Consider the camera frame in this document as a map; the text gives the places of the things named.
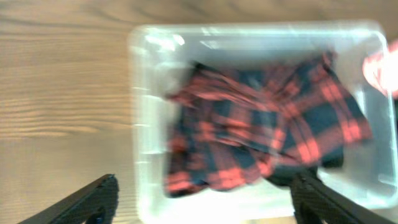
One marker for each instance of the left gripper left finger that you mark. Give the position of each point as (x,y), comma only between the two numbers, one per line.
(95,203)

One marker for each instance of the pink garment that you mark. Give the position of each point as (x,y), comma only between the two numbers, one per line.
(380,70)

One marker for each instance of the red navy plaid shirt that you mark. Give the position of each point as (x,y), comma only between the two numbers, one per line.
(236,126)

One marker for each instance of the clear plastic storage bin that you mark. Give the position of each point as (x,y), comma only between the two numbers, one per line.
(161,56)

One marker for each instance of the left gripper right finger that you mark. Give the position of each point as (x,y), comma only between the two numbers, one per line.
(315,203)

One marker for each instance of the black garment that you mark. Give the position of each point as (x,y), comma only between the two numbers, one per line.
(284,175)

